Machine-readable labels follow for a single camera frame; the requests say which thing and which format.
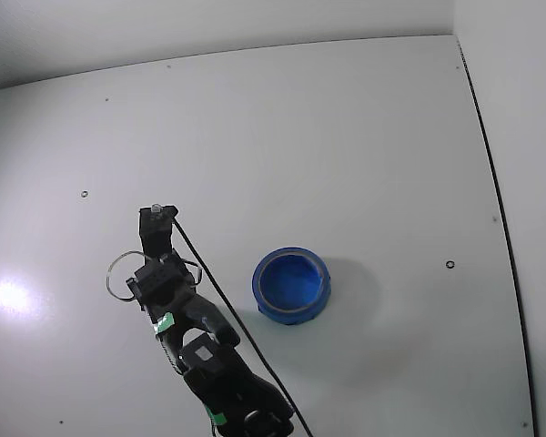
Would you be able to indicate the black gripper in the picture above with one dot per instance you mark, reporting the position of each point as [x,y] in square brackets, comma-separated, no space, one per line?
[156,239]

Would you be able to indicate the blue tape roll bin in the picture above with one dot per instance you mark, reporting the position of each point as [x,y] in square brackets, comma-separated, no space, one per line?
[291,282]

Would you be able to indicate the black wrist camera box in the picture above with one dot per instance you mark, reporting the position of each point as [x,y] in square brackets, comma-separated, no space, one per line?
[156,232]

